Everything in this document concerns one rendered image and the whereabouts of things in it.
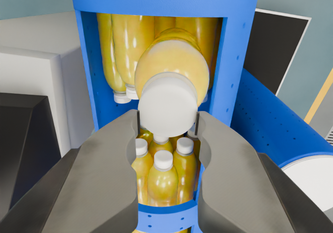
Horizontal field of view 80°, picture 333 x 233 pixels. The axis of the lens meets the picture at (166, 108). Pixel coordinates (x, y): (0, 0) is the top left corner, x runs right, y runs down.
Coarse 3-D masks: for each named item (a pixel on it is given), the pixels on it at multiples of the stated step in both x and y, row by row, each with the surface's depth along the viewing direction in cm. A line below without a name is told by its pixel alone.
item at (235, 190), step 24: (216, 120) 11; (216, 144) 9; (240, 144) 9; (216, 168) 8; (240, 168) 8; (216, 192) 7; (240, 192) 7; (264, 192) 7; (216, 216) 6; (240, 216) 6; (264, 216) 6
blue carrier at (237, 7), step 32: (96, 0) 23; (128, 0) 21; (160, 0) 21; (192, 0) 21; (224, 0) 22; (256, 0) 27; (96, 32) 39; (224, 32) 24; (96, 64) 40; (224, 64) 27; (96, 96) 40; (224, 96) 30; (96, 128) 41; (160, 224) 39; (192, 224) 42
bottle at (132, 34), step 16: (112, 16) 31; (128, 16) 29; (144, 16) 30; (112, 32) 32; (128, 32) 30; (144, 32) 31; (128, 48) 32; (144, 48) 32; (128, 64) 33; (128, 80) 35
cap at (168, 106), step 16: (160, 80) 13; (176, 80) 13; (144, 96) 12; (160, 96) 12; (176, 96) 12; (192, 96) 12; (144, 112) 13; (160, 112) 13; (176, 112) 13; (192, 112) 13; (160, 128) 13; (176, 128) 13
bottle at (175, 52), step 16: (176, 32) 23; (160, 48) 16; (176, 48) 16; (192, 48) 17; (144, 64) 16; (160, 64) 15; (176, 64) 15; (192, 64) 15; (144, 80) 15; (192, 80) 15; (208, 80) 17
